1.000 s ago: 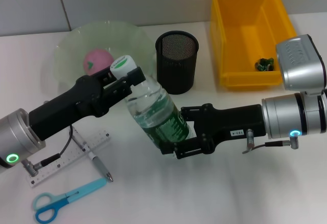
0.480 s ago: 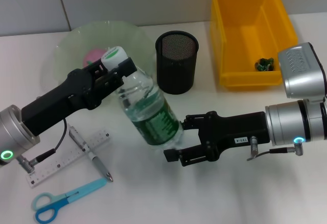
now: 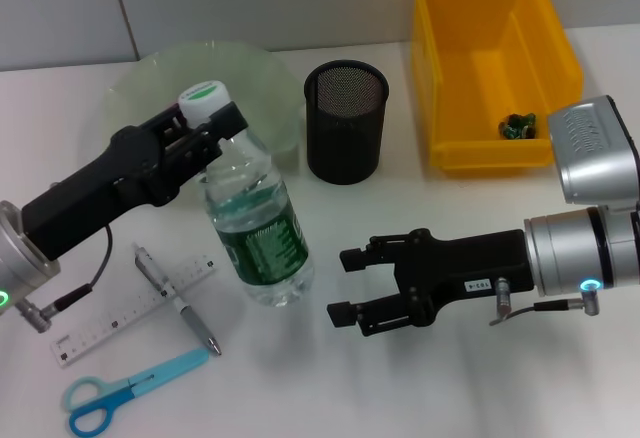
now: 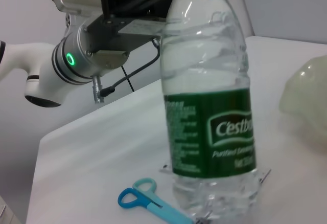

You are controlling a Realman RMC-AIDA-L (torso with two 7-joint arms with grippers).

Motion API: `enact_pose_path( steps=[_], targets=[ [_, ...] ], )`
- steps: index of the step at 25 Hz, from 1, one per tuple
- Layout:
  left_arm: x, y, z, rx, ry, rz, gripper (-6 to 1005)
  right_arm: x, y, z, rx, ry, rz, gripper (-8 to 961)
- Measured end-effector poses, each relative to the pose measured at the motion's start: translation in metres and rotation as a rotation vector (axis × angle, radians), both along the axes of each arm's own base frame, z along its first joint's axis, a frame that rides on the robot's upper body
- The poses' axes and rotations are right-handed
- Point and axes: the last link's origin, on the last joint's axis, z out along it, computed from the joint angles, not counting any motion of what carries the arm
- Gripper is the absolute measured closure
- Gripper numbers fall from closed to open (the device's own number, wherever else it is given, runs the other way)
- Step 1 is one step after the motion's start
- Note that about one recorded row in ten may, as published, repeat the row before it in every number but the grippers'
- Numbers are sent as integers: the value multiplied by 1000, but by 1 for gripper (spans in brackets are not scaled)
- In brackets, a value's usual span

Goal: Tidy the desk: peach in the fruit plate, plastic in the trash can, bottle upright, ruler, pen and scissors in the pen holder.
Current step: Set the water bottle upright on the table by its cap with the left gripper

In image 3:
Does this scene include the green plastic wrapper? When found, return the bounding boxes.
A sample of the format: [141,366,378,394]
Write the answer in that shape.
[498,112,538,140]

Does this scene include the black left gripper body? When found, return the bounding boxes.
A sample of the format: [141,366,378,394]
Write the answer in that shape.
[21,125,202,263]

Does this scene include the green glass fruit plate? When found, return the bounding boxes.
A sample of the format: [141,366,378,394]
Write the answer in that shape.
[102,40,305,160]

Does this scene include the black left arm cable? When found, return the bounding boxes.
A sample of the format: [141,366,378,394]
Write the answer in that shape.
[52,222,114,312]

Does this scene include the blue scissors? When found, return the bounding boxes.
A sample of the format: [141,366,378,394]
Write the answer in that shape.
[63,347,211,437]

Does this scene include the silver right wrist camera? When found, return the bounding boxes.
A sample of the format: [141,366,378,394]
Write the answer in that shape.
[547,95,640,212]

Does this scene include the grey right arm cable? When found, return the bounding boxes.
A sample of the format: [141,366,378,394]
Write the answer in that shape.
[488,277,586,328]

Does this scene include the white grey ballpoint pen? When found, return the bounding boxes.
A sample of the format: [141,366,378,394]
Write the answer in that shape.
[133,243,223,358]

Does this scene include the black mesh pen cup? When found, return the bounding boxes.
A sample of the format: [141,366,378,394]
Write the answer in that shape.
[303,60,390,187]

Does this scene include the clear plastic ruler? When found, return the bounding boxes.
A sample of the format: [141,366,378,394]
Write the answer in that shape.
[53,253,217,369]

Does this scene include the clear green-label water bottle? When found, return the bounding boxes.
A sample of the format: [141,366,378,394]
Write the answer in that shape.
[178,79,316,309]

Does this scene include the yellow plastic bin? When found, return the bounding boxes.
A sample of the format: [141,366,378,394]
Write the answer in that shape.
[410,0,585,179]

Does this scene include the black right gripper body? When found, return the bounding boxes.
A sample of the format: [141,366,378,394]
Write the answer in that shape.
[393,227,536,328]

